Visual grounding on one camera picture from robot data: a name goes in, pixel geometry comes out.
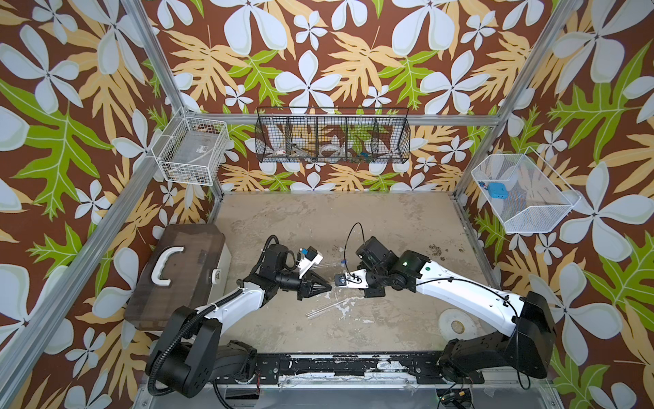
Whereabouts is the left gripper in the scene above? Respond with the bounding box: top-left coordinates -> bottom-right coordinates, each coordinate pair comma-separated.
275,270 -> 331,301

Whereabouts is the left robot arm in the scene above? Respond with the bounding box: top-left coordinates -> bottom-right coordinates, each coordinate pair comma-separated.
146,235 -> 331,398

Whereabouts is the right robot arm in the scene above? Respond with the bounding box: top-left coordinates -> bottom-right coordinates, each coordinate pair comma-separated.
335,237 -> 555,382

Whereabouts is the white tape roll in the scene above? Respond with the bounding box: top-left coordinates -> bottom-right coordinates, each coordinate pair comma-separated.
438,308 -> 480,341

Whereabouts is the brown plastic case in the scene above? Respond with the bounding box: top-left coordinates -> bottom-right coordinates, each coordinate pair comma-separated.
124,224 -> 232,333

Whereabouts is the blue object in basket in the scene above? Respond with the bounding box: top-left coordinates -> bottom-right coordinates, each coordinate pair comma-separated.
486,182 -> 509,200

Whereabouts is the white mesh basket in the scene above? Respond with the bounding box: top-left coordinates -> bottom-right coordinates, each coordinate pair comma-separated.
472,148 -> 582,235

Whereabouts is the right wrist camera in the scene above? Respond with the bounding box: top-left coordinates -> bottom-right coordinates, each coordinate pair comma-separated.
335,269 -> 369,290

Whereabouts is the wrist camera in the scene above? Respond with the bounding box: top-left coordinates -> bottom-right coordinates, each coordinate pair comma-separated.
296,246 -> 324,279
335,269 -> 369,290

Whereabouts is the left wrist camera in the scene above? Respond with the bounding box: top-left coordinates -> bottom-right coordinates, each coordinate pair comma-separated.
296,246 -> 324,279

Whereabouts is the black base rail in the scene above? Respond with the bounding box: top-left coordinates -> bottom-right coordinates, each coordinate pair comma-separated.
217,351 -> 485,386

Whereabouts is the black wire basket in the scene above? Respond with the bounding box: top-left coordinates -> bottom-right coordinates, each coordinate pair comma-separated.
254,107 -> 411,164

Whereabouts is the white wire basket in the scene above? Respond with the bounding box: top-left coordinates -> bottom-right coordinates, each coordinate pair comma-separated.
152,109 -> 230,187

